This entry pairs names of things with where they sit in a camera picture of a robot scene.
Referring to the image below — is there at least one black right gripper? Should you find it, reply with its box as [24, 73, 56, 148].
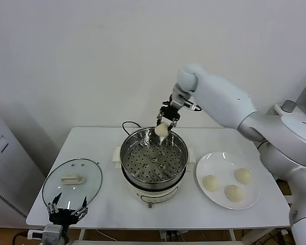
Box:
[156, 101, 181, 132]

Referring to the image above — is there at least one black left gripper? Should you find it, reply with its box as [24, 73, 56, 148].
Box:
[47, 192, 89, 226]

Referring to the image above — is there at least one white steamed baozi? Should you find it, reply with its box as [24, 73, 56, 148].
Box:
[224, 184, 245, 203]
[202, 175, 220, 192]
[233, 168, 252, 184]
[154, 121, 169, 137]

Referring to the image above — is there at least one perforated steel steamer basket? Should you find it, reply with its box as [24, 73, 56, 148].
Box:
[119, 128, 189, 185]

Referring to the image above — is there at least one round glass pot lid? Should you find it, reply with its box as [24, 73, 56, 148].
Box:
[41, 158, 103, 214]

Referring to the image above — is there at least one round white plate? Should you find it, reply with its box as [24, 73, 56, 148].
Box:
[195, 152, 261, 211]

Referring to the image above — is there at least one white storage cabinet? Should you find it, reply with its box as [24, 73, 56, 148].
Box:
[0, 103, 46, 229]

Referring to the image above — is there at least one cream electric cooker base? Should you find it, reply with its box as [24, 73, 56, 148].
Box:
[113, 146, 196, 209]

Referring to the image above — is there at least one white power strip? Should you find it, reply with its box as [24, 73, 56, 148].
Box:
[159, 229, 189, 242]

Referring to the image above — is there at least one grey cylinder speaker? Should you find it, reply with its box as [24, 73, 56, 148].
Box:
[282, 100, 298, 112]

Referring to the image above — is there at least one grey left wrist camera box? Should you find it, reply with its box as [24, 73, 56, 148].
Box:
[43, 224, 63, 243]

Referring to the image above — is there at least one black cooker power cable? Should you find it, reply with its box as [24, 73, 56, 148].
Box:
[121, 121, 143, 137]

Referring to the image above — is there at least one white table frame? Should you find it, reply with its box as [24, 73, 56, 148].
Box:
[72, 228, 245, 245]

